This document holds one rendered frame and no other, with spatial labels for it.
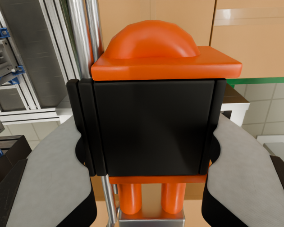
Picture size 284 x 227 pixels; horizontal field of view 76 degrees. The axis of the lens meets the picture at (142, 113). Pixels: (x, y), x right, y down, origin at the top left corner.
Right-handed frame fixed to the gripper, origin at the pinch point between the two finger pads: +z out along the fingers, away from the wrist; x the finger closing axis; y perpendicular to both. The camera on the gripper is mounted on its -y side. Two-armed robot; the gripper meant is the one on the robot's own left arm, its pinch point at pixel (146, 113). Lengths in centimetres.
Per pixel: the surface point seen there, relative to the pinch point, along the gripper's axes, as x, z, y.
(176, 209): 2.7, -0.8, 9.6
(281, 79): 93, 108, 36
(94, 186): -11.6, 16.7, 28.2
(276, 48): 45, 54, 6
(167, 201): 1.8, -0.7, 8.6
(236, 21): 30, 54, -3
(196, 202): 10.5, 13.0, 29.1
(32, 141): -92, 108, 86
